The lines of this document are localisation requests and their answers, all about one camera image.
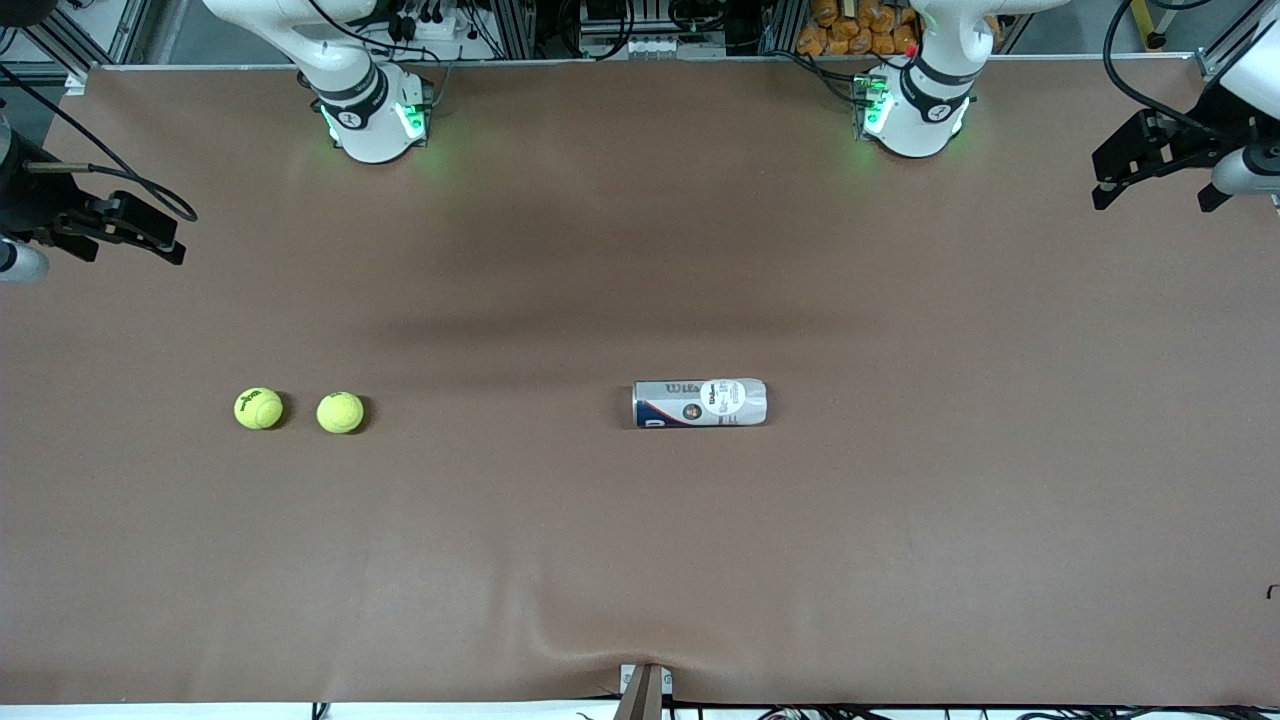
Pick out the clear tennis ball can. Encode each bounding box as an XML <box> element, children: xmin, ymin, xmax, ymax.
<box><xmin>632</xmin><ymin>378</ymin><xmax>769</xmax><ymax>429</ymax></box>

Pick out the yellow pole black foot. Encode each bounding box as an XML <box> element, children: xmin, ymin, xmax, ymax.
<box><xmin>1128</xmin><ymin>0</ymin><xmax>1169</xmax><ymax>51</ymax></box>

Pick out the pile of orange items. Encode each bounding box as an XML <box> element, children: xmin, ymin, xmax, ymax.
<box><xmin>797</xmin><ymin>0</ymin><xmax>1001</xmax><ymax>58</ymax></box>

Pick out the white power strip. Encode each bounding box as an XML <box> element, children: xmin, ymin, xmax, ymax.
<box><xmin>395</xmin><ymin>0</ymin><xmax>471</xmax><ymax>41</ymax></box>

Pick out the white slotted connector strip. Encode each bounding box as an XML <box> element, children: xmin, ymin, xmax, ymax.
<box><xmin>598</xmin><ymin>35</ymin><xmax>726</xmax><ymax>59</ymax></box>

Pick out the brown table mat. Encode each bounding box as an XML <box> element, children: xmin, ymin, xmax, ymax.
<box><xmin>0</xmin><ymin>58</ymin><xmax>1280</xmax><ymax>707</ymax></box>

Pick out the metal table edge clamp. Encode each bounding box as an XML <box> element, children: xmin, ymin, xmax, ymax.
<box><xmin>618</xmin><ymin>662</ymin><xmax>673</xmax><ymax>720</ymax></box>

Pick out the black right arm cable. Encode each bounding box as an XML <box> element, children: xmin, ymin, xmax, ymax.
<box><xmin>0</xmin><ymin>0</ymin><xmax>441</xmax><ymax>223</ymax></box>

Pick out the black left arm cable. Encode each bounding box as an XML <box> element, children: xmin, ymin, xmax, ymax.
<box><xmin>1103</xmin><ymin>0</ymin><xmax>1241</xmax><ymax>141</ymax></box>

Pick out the aluminium frame corner rail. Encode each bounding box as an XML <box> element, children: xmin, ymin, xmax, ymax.
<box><xmin>20</xmin><ymin>0</ymin><xmax>151</xmax><ymax>96</ymax></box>
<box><xmin>1195</xmin><ymin>40</ymin><xmax>1251</xmax><ymax>81</ymax></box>

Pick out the black arm base cable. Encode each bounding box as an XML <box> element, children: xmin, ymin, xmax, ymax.
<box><xmin>785</xmin><ymin>48</ymin><xmax>871</xmax><ymax>106</ymax></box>

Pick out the aluminium frame post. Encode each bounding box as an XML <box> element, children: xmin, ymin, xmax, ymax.
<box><xmin>765</xmin><ymin>0</ymin><xmax>809</xmax><ymax>56</ymax></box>
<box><xmin>487</xmin><ymin>0</ymin><xmax>536</xmax><ymax>59</ymax></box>

